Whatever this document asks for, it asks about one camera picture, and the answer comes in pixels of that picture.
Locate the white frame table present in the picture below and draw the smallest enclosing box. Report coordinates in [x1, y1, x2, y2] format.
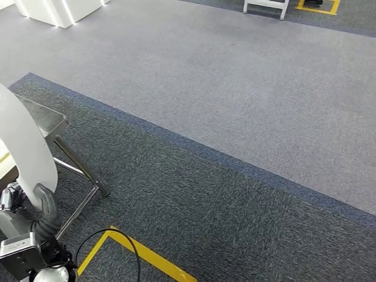
[242, 0, 291, 21]

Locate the white illuminated counter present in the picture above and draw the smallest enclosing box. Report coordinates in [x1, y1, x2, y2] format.
[0, 0, 111, 29]

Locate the yellow floor tape square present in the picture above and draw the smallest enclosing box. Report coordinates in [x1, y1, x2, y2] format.
[77, 225, 198, 282]
[295, 0, 341, 16]

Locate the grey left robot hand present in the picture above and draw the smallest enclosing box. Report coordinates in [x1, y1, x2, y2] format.
[0, 182, 59, 237]

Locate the white curved plastic part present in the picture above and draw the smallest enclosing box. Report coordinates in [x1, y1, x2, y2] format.
[0, 83, 59, 212]

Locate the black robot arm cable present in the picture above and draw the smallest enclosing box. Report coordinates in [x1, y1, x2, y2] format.
[75, 228, 142, 282]

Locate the stainless steel workbench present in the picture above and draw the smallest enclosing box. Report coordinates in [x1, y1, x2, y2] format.
[0, 93, 111, 242]

